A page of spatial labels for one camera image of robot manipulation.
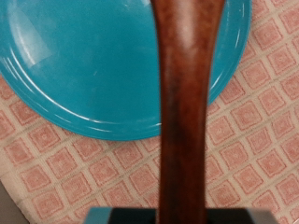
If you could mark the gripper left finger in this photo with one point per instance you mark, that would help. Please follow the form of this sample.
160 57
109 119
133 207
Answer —
124 217

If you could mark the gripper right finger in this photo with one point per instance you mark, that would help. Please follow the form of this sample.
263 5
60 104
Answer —
230 217

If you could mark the reddish brown wooden spoon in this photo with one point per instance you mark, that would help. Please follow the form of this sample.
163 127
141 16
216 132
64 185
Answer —
183 124

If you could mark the blue plate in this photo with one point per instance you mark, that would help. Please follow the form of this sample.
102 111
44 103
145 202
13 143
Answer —
93 68

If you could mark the pink checked dish cloth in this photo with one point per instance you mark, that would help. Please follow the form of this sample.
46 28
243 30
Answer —
249 124

